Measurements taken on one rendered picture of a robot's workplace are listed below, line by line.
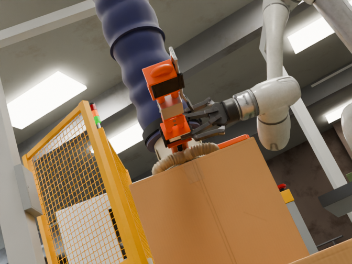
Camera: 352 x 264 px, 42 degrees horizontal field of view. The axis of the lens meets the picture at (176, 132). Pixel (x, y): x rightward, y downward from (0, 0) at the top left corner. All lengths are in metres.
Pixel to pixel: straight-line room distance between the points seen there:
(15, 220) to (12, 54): 3.08
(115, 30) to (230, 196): 0.88
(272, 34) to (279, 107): 0.36
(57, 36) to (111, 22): 3.69
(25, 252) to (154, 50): 1.54
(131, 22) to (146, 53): 0.15
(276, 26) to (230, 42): 4.44
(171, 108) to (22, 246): 1.82
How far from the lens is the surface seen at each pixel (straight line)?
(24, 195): 2.92
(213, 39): 6.28
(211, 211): 1.31
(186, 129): 1.41
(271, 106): 1.45
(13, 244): 2.89
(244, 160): 1.35
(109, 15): 1.92
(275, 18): 1.79
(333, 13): 1.80
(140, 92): 1.72
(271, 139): 1.56
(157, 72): 1.09
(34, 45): 5.61
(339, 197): 1.61
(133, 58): 1.79
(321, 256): 0.70
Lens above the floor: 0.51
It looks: 23 degrees up
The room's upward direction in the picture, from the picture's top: 22 degrees counter-clockwise
